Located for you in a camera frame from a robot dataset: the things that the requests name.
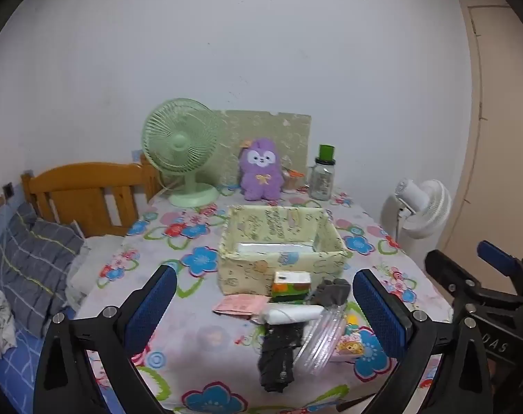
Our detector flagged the black cloth bundle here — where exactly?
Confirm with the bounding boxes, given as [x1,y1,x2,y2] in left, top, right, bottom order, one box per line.
[257,323,305,394]

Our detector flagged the clear plastic packet stack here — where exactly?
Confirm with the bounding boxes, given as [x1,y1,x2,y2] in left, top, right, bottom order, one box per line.
[293,306,347,376]

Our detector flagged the grey socks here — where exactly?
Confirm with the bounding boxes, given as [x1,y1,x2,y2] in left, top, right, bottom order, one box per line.
[311,279,352,309]

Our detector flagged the pink tissue packet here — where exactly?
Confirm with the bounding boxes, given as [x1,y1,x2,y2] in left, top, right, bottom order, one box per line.
[212,295,271,321]

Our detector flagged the blue checked bed sheet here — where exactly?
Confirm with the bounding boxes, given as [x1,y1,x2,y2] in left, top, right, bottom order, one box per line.
[0,302,94,414]

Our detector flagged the beige door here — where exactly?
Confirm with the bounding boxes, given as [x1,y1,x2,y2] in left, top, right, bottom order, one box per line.
[434,0,523,268]

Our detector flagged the yellow fabric storage box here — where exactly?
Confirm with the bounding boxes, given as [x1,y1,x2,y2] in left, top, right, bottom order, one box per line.
[217,205,348,298]

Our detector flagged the clear cotton swab jar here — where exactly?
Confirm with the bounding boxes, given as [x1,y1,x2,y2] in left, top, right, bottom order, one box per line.
[282,165,307,193]

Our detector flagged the white floor fan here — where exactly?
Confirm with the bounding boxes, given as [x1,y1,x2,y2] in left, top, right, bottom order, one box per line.
[380,178,453,259]

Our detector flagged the white pillow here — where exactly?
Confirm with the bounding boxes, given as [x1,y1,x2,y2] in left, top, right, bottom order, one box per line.
[67,233,126,307]

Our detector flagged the wooden chair back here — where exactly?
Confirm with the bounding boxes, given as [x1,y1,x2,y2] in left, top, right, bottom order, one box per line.
[20,155,163,238]

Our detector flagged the green desk fan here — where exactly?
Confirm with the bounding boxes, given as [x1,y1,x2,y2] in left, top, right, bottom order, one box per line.
[141,98,222,208]

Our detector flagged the purple plush toy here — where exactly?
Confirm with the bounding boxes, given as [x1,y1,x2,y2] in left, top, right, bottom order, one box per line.
[238,138,284,201]

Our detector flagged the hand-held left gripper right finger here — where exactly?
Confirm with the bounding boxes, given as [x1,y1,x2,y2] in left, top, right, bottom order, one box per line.
[352,268,495,414]

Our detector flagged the glass jar with green lid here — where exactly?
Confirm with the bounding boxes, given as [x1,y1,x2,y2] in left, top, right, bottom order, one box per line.
[309,144,336,201]

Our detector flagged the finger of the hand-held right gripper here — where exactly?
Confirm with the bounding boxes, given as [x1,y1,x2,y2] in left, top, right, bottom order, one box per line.
[477,240,523,294]
[424,249,523,324]

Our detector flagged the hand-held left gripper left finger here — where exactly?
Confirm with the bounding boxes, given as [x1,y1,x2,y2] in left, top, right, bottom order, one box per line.
[33,264,178,414]

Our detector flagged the grey plaid pillow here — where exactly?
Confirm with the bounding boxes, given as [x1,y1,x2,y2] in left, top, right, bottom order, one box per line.
[0,200,86,339]

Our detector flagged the orange green tissue pack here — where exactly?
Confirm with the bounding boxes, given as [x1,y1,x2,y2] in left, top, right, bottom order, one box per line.
[271,271,312,303]

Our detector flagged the green patterned cardboard panel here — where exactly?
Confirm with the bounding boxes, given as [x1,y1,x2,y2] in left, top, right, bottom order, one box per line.
[210,109,312,190]

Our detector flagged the pink cartoon print packet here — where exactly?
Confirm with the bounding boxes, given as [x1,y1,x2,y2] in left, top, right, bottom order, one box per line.
[332,328,370,361]

